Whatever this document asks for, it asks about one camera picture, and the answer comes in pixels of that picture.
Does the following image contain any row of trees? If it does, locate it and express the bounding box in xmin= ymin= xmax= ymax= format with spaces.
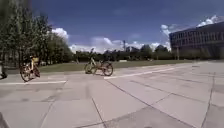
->
xmin=69 ymin=44 xmax=224 ymax=63

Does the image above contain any grey paved plaza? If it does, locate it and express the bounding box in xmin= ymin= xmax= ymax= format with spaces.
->
xmin=0 ymin=60 xmax=224 ymax=128

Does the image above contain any grass strip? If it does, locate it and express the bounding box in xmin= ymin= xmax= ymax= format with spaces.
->
xmin=6 ymin=59 xmax=201 ymax=75

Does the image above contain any yellow bicycle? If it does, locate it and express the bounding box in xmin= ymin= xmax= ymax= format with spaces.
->
xmin=19 ymin=54 xmax=42 ymax=83

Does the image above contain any grey building with window rows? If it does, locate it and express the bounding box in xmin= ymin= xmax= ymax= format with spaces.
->
xmin=168 ymin=21 xmax=224 ymax=61

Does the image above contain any cluster of tall trees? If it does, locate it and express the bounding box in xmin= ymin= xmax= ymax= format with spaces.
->
xmin=0 ymin=0 xmax=74 ymax=68

